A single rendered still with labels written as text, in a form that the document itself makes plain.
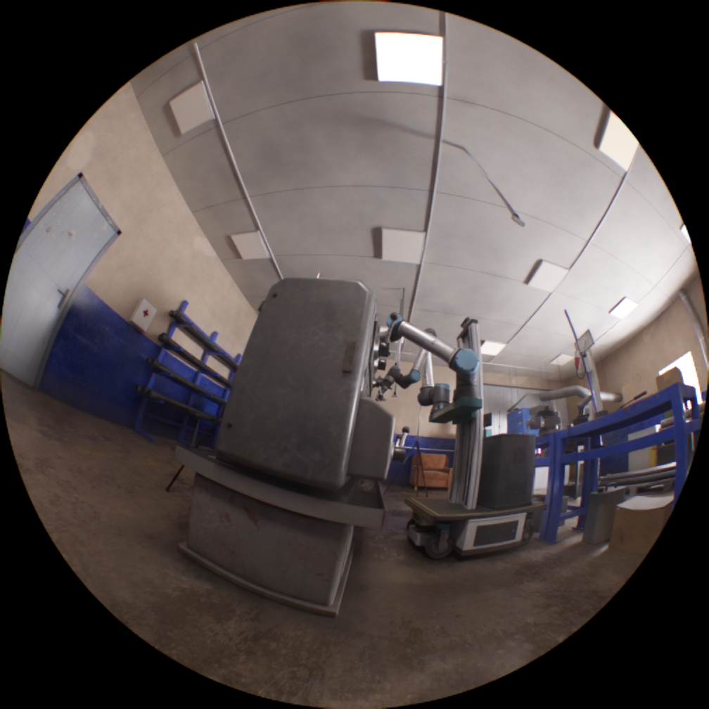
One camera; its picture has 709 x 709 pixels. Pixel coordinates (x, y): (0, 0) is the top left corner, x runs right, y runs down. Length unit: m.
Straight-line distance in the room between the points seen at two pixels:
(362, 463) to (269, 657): 0.70
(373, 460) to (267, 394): 0.41
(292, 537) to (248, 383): 0.55
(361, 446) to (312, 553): 0.41
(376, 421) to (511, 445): 1.14
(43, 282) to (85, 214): 0.90
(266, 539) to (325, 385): 0.58
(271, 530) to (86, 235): 3.40
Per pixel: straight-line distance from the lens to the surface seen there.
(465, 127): 2.87
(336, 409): 0.71
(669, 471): 3.77
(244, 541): 0.94
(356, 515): 0.74
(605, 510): 1.97
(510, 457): 1.71
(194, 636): 0.80
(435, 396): 2.01
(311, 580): 0.90
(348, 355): 0.75
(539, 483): 6.43
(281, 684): 0.72
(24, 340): 3.30
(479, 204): 3.19
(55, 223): 3.44
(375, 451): 0.79
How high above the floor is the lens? 0.62
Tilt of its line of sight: 25 degrees up
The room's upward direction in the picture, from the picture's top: 11 degrees clockwise
